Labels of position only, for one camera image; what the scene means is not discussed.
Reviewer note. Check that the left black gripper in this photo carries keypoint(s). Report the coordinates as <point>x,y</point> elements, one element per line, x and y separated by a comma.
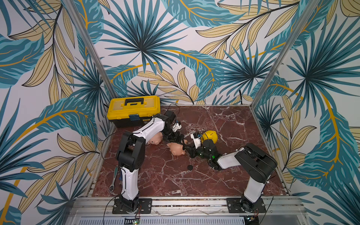
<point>175,139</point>

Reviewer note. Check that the pink piggy bank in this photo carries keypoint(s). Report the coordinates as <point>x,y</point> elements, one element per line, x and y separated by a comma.
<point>156,139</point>
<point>176,149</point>

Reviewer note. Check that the silver ratchet wrench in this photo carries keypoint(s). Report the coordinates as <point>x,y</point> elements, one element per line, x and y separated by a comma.
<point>115,173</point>

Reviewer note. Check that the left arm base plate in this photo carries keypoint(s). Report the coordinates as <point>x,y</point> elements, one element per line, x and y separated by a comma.
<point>138,205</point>

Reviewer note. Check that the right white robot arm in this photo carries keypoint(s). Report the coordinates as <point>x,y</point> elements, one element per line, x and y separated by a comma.
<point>258,164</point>

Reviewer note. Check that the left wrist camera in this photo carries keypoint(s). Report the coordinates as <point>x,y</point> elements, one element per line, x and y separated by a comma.
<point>176,126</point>

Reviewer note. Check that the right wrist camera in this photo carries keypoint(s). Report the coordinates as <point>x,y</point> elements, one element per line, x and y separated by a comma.
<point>196,137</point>

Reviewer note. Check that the aluminium front rail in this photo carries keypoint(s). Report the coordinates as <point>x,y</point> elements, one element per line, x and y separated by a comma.
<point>194,206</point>

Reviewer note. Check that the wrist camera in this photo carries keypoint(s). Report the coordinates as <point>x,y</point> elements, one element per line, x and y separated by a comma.
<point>176,126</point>
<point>196,137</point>

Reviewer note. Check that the yellow black toolbox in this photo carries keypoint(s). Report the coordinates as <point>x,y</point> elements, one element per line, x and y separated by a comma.
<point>133,111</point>

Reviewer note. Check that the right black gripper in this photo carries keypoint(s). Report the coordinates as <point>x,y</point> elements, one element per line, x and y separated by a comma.
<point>192,150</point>

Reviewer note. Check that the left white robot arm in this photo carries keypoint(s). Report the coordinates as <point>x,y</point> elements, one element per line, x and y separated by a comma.
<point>131,152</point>

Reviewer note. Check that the yellow piggy bank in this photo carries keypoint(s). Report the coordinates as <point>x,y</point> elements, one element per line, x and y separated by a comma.
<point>209,135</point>

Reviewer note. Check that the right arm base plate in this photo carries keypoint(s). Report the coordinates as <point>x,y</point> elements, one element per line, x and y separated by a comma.
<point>243,205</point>

